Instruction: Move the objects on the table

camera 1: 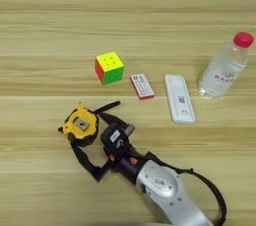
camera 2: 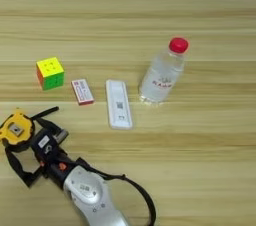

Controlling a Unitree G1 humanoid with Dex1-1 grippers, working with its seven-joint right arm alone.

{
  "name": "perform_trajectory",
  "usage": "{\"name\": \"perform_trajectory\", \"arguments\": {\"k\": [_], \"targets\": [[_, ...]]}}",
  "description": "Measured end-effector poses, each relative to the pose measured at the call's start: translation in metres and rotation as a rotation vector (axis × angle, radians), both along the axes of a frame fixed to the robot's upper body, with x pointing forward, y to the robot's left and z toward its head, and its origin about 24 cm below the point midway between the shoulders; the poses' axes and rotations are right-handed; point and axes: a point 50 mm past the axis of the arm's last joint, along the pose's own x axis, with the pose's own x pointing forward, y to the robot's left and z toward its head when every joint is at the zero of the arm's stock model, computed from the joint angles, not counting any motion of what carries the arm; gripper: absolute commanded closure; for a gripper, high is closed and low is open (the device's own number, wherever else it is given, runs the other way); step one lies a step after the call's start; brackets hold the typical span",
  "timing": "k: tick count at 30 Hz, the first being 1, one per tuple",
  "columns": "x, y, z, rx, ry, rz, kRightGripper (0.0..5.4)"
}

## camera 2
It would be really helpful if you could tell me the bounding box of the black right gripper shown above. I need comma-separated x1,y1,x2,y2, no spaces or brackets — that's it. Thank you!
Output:
4,105,82,190

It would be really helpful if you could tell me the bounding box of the yellow black tape measure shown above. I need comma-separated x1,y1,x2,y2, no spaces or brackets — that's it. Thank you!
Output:
0,107,36,153

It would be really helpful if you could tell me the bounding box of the red and white small box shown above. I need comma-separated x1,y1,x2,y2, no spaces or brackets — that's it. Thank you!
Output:
70,78,96,107

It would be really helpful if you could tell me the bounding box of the multicolour puzzle cube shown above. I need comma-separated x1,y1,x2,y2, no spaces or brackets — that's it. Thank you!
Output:
35,56,66,92

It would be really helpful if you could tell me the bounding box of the white flat dongle device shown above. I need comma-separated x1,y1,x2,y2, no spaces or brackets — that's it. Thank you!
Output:
105,78,134,131

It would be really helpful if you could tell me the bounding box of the clear bottle with red cap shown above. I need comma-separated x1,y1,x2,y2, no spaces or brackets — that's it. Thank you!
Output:
137,36,190,107

